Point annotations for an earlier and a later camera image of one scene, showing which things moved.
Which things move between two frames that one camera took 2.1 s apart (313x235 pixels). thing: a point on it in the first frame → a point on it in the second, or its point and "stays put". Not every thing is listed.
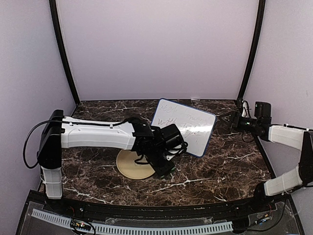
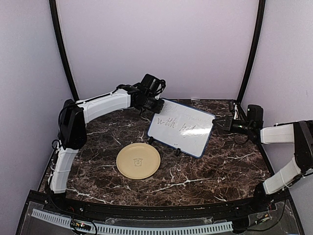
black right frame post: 261,7 stays put
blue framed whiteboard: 196,127 stays put
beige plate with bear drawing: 126,165 stays put
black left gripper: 164,170 → 158,108
